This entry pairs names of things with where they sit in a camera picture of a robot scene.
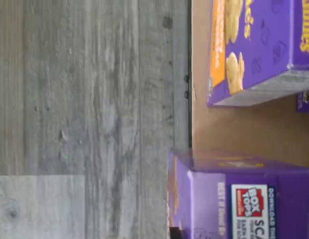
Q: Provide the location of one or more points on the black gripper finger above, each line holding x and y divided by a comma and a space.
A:
175, 234

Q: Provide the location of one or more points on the purple Annie's box brown patch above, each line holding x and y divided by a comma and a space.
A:
206, 206

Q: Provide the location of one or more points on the black metal shelf rack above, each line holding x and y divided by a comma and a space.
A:
189, 112

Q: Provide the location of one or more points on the purple Annie's snack box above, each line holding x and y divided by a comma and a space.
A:
305, 102

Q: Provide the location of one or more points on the purple Annie's box yellow patch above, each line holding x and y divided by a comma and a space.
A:
256, 49

